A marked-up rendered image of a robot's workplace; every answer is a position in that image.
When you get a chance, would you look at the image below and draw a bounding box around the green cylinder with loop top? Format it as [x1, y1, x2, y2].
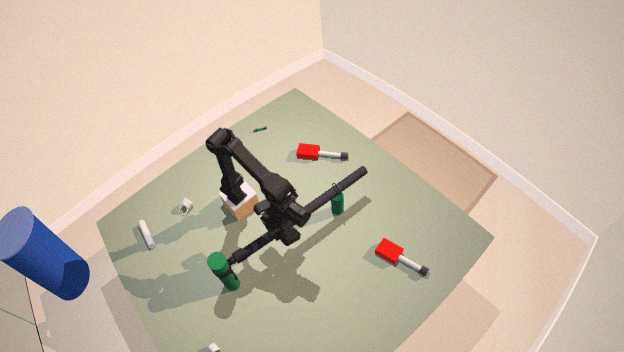
[331, 183, 344, 216]

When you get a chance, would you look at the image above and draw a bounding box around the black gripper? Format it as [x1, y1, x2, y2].
[253, 199, 301, 246]

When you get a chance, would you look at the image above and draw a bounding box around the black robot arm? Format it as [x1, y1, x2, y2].
[206, 127, 311, 227]

